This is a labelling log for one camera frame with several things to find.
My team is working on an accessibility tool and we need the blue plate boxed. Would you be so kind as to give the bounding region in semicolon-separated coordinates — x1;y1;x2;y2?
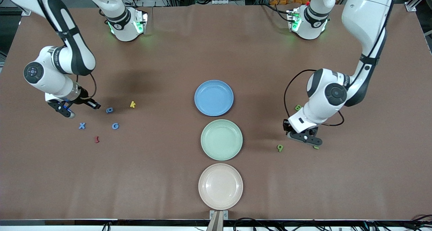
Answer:
194;80;234;117

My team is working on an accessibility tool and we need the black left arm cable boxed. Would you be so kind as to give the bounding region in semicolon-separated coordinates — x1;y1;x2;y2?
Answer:
283;0;395;127

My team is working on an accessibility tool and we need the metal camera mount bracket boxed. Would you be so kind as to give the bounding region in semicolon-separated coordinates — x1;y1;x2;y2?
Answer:
206;210;229;231

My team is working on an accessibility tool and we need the light green plate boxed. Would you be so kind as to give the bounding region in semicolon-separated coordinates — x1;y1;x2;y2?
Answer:
200;119;243;161

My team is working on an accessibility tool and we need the black table edge rail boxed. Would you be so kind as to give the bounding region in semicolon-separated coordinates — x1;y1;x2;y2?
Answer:
0;219;432;231

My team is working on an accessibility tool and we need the brown table cover sheet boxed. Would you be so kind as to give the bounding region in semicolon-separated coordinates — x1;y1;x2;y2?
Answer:
0;4;432;221

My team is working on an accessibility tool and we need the beige plate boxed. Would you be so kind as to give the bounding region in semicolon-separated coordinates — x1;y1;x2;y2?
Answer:
198;163;244;210

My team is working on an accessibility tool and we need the black looped cable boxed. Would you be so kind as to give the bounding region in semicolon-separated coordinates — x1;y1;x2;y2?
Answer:
233;218;270;231

